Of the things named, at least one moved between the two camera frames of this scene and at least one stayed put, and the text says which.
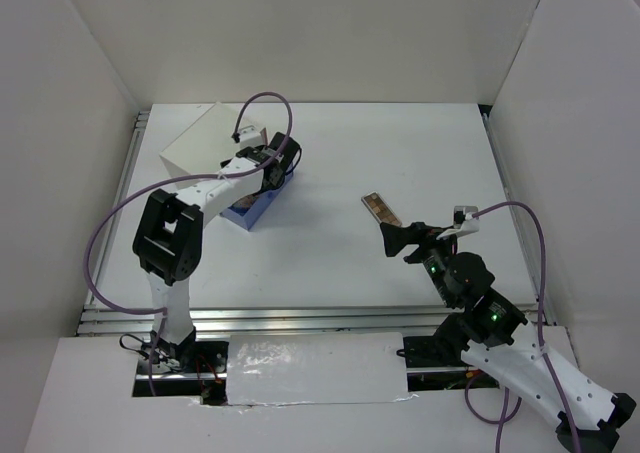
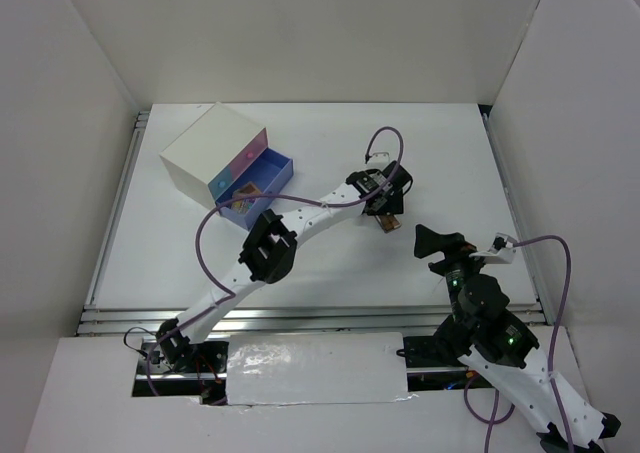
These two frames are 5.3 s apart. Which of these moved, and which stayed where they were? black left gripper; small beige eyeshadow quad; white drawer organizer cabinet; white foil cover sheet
Moved: black left gripper; small beige eyeshadow quad
Stayed: white foil cover sheet; white drawer organizer cabinet
